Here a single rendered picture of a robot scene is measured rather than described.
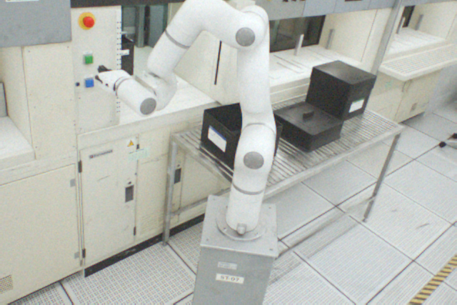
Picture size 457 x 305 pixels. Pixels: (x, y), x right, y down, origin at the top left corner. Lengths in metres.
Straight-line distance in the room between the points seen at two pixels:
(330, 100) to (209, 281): 1.33
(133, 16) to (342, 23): 1.57
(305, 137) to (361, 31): 1.39
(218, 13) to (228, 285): 0.99
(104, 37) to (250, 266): 1.03
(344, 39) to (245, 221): 2.15
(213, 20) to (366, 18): 2.18
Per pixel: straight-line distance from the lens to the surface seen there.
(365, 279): 2.69
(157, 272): 2.42
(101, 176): 2.03
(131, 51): 2.19
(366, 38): 3.28
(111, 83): 1.48
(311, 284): 2.53
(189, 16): 1.23
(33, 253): 2.13
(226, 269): 1.59
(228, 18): 1.17
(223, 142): 1.88
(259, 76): 1.25
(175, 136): 2.06
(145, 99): 1.35
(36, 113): 1.73
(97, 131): 1.88
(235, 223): 1.54
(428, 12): 4.71
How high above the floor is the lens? 1.83
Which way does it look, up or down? 29 degrees down
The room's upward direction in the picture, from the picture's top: 9 degrees clockwise
